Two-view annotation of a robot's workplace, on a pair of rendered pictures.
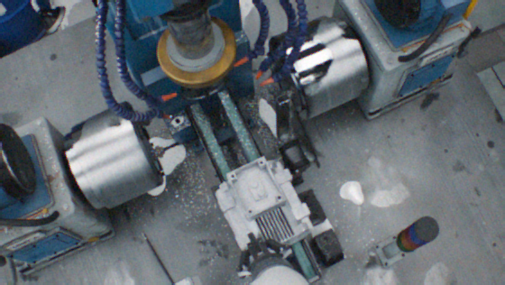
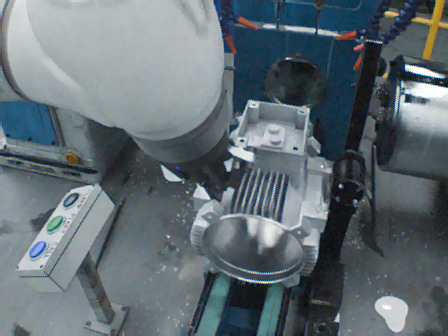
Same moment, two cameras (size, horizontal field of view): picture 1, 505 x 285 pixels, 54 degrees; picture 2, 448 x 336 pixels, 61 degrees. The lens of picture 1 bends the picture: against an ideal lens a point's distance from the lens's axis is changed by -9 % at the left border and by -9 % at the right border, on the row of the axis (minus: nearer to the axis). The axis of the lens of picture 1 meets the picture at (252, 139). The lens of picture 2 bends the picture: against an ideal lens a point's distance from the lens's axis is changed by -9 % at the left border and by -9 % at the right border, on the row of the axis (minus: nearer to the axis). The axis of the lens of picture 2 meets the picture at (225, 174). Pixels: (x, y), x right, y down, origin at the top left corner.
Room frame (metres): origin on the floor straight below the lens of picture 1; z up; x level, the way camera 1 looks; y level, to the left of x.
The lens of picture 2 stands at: (-0.16, -0.20, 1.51)
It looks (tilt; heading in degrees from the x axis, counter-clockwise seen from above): 42 degrees down; 32
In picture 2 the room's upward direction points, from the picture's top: straight up
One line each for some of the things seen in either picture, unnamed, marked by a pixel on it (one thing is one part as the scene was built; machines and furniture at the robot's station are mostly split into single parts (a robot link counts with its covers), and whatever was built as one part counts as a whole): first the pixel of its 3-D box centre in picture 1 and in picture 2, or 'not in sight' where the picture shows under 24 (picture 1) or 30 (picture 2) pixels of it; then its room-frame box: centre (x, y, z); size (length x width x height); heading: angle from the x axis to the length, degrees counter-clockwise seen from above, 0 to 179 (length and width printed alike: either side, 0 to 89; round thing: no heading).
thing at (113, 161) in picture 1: (99, 163); not in sight; (0.45, 0.42, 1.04); 0.37 x 0.25 x 0.25; 107
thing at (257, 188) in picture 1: (256, 190); (272, 144); (0.30, 0.01, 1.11); 0.12 x 0.11 x 0.07; 18
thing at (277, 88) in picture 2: (205, 86); (294, 85); (0.64, 0.11, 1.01); 0.15 x 0.02 x 0.15; 107
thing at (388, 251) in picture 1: (406, 242); not in sight; (0.13, -0.36, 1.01); 0.08 x 0.08 x 0.42; 17
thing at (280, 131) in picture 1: (282, 119); (360, 105); (0.47, -0.08, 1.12); 0.04 x 0.03 x 0.26; 17
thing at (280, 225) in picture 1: (264, 212); (263, 204); (0.27, -0.01, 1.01); 0.20 x 0.19 x 0.19; 18
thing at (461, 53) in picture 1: (460, 36); not in sight; (0.68, -0.65, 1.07); 0.08 x 0.07 x 0.20; 17
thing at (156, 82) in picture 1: (197, 74); (295, 87); (0.71, 0.13, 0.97); 0.30 x 0.11 x 0.34; 107
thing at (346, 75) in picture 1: (325, 62); (441, 122); (0.66, -0.23, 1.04); 0.41 x 0.25 x 0.25; 107
